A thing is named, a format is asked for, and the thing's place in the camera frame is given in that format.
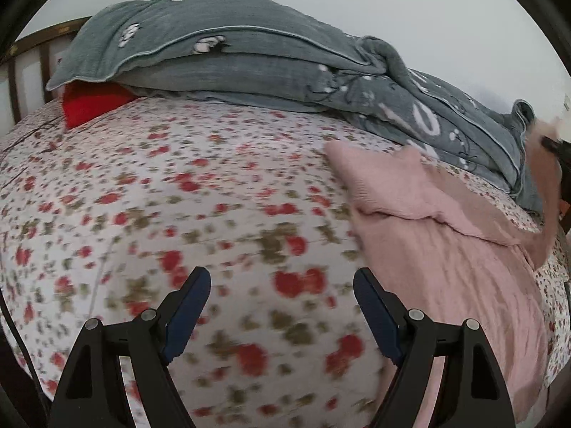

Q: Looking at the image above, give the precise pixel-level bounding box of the pink knit sweater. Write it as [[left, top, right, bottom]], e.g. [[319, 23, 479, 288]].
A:
[[325, 141, 560, 421]]

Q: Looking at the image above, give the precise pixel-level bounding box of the floral bed sheet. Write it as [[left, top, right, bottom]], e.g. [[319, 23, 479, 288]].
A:
[[0, 95, 571, 428]]

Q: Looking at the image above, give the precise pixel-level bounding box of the red pillow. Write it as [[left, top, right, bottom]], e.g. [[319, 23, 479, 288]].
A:
[[62, 81, 137, 129]]

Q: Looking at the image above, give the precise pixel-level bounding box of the wooden headboard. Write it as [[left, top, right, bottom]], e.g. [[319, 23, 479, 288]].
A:
[[1, 17, 88, 125]]

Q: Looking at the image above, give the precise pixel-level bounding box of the grey floral quilt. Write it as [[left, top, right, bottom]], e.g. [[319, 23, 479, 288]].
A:
[[46, 0, 542, 213]]

